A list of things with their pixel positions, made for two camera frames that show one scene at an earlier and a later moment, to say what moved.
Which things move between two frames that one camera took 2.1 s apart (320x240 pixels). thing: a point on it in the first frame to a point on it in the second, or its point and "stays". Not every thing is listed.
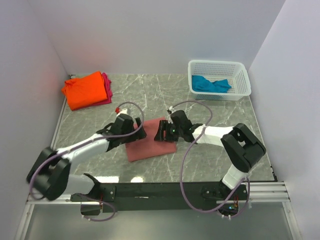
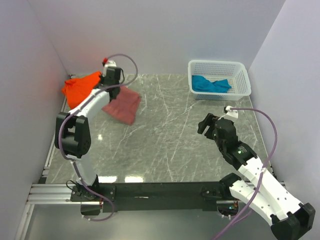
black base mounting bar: (150, 197) stays
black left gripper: (138, 135) to (101, 80)
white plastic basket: (235, 72) stays
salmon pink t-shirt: (147, 147) to (124, 107)
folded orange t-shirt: (85, 90) stays
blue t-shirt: (201, 84) stays
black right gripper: (163, 126) to (209, 120)
